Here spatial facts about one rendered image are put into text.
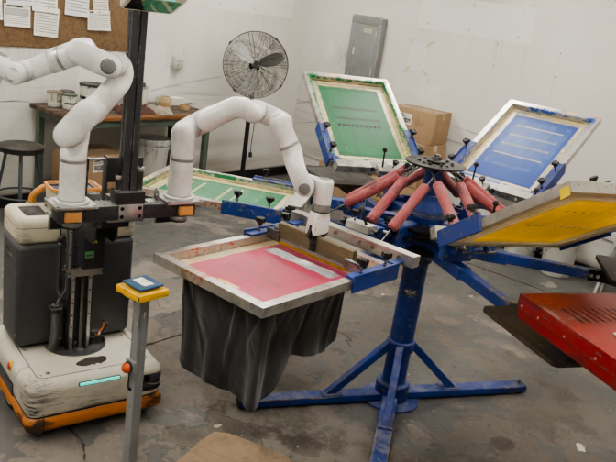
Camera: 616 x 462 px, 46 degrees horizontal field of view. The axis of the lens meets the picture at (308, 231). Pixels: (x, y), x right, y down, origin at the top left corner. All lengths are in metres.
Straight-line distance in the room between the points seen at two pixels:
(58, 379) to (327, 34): 5.73
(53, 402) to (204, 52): 4.75
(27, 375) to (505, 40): 5.20
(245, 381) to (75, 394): 0.95
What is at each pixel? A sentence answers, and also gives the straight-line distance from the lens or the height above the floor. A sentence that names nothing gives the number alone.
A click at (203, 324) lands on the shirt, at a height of 0.75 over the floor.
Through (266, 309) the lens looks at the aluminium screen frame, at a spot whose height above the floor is 0.98.
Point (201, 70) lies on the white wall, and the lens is 7.44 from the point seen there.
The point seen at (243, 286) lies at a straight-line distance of 2.65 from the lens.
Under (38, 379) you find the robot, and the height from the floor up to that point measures 0.28.
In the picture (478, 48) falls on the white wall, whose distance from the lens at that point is 7.23.
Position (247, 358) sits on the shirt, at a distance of 2.67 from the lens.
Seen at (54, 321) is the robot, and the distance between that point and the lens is 3.51.
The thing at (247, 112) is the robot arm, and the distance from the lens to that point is 2.83.
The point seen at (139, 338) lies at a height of 0.76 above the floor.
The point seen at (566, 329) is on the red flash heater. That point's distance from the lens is 2.47.
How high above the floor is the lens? 1.96
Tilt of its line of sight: 17 degrees down
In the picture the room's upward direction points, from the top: 8 degrees clockwise
